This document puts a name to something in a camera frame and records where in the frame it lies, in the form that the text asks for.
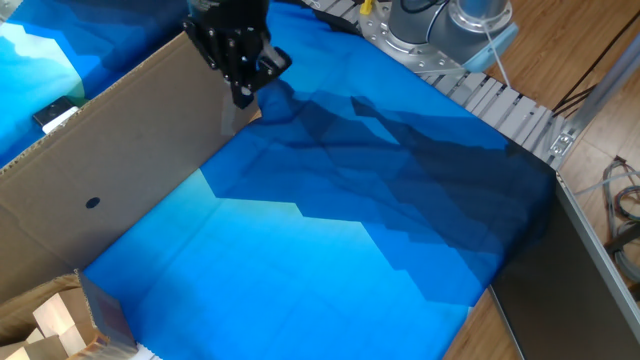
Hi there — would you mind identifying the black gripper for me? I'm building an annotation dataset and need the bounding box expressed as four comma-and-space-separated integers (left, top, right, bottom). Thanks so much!
182, 0, 294, 110

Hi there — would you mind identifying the tall brown cardboard panel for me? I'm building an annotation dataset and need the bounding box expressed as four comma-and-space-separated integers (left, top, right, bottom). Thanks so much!
0, 30, 264, 306

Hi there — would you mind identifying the black and white button device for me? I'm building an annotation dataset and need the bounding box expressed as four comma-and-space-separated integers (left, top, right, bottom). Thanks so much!
32, 95, 81, 135

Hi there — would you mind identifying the aluminium profile post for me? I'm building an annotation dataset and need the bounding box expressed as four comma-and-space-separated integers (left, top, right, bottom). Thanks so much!
547, 32, 640, 171

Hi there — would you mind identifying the dark grey flat panel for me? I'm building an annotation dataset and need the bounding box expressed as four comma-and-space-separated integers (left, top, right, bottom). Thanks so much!
489, 172, 640, 360

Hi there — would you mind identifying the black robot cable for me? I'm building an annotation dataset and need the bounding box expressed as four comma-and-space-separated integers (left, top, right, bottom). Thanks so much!
398, 0, 447, 15

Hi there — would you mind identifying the light wooden block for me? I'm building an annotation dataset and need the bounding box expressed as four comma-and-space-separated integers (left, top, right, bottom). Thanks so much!
32, 288, 94, 339
0, 334, 69, 360
58, 322, 101, 357

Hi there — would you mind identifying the open brown cardboard box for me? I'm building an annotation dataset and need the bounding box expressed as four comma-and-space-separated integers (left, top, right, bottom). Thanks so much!
0, 269, 140, 360

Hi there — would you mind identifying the white zip tie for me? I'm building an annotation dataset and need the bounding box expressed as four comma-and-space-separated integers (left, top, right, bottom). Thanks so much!
480, 22, 511, 89

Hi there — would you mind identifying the blue mountain print cloth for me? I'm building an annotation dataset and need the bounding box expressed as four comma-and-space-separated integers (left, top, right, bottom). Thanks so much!
0, 0, 557, 360

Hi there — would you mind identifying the grey cable bundle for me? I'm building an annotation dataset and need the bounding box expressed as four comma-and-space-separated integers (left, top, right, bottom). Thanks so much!
602, 155, 640, 286

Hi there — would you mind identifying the black floor cable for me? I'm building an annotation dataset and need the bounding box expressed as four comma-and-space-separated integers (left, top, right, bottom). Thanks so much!
549, 22, 640, 119

